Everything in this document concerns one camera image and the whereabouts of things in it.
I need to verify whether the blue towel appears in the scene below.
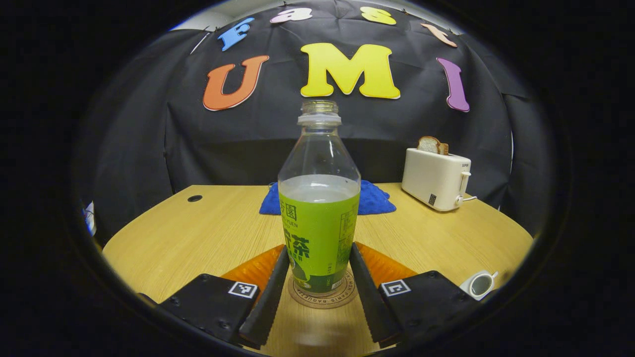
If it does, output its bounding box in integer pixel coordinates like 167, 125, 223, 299
259, 179, 397, 216

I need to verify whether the black backdrop cloth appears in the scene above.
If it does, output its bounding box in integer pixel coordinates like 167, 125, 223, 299
82, 2, 551, 238

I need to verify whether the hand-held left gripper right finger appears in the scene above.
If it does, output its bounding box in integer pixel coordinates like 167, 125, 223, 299
349, 242, 479, 349

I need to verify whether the green label water bottle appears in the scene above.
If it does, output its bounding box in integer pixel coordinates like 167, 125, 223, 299
277, 100, 362, 295

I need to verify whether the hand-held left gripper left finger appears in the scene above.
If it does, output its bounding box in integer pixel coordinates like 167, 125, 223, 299
158, 245, 291, 350

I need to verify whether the white side table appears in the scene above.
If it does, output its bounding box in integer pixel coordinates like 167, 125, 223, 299
83, 201, 97, 236

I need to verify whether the round cork coaster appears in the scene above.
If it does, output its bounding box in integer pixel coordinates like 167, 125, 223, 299
288, 270, 359, 310

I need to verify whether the white toaster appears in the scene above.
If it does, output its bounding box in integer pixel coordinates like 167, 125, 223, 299
401, 147, 472, 213

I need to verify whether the bread slice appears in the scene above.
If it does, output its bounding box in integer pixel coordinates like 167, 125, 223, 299
417, 136, 449, 156

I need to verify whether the white floral teacup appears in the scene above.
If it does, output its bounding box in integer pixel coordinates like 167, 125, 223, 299
459, 270, 499, 301

